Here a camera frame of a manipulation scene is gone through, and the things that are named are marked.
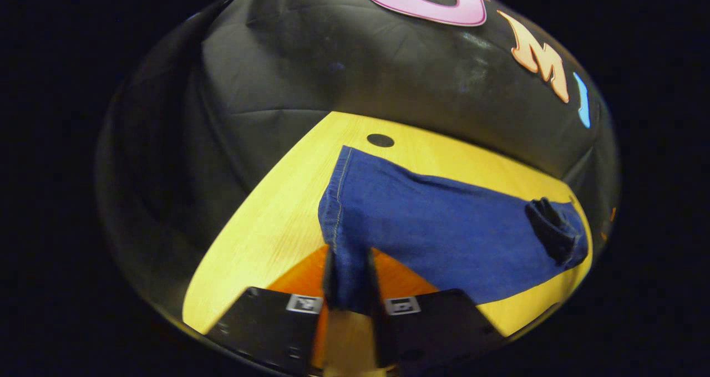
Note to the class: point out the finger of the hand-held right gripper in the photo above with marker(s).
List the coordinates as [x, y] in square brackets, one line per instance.
[549, 233]

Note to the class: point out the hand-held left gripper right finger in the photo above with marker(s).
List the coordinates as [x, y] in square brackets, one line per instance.
[373, 288]

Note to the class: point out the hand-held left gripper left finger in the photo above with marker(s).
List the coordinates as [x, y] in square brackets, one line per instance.
[329, 283]

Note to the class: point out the blue denim jeans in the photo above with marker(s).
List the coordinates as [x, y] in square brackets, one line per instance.
[432, 227]

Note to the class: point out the black backdrop cloth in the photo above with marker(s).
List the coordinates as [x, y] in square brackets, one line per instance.
[277, 61]

